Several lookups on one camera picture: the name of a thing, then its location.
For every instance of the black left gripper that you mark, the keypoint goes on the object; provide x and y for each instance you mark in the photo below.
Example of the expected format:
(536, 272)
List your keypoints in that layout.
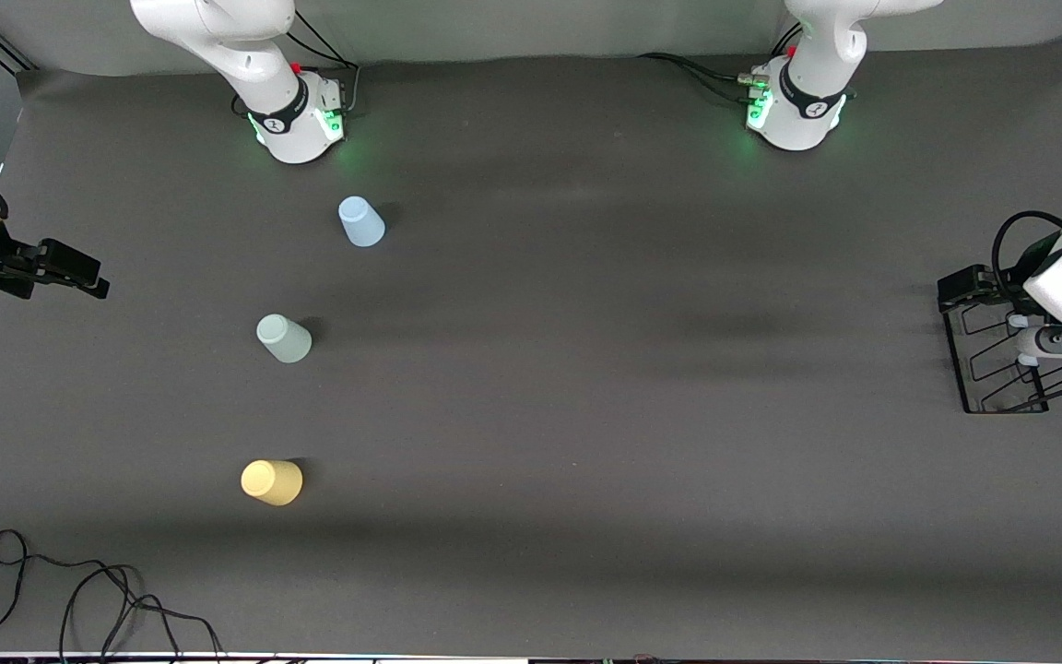
(1001, 280)

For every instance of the pale green plastic cup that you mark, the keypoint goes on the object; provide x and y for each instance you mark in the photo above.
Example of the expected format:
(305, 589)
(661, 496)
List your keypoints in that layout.
(284, 339)

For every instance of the yellow plastic cup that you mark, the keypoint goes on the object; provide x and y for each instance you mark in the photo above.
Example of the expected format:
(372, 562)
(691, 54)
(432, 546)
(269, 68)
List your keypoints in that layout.
(271, 482)

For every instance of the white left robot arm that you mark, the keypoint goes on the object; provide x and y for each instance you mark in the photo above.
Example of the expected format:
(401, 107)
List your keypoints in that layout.
(808, 101)

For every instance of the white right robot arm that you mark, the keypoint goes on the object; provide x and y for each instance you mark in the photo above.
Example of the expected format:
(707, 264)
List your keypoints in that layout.
(245, 55)

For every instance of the light blue plastic cup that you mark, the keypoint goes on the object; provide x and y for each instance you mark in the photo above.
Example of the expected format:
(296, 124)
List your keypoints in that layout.
(361, 223)

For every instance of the dark grey table cloth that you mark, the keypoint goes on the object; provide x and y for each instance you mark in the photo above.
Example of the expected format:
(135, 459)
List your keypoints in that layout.
(586, 507)

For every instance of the grey aluminium frame rail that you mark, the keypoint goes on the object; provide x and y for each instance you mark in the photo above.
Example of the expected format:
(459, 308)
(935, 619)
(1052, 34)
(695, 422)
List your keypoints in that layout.
(13, 55)

